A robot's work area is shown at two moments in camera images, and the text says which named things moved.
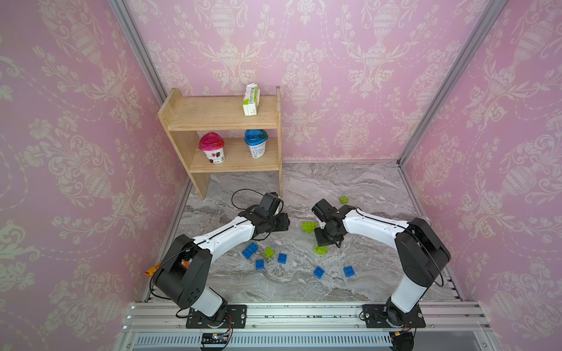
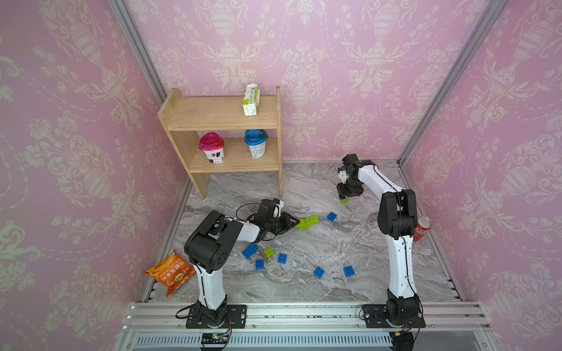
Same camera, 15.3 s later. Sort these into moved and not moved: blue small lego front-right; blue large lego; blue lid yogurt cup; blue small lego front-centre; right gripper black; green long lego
Moved: right gripper black; green long lego
Not moved: blue lid yogurt cup; blue large lego; blue small lego front-right; blue small lego front-centre
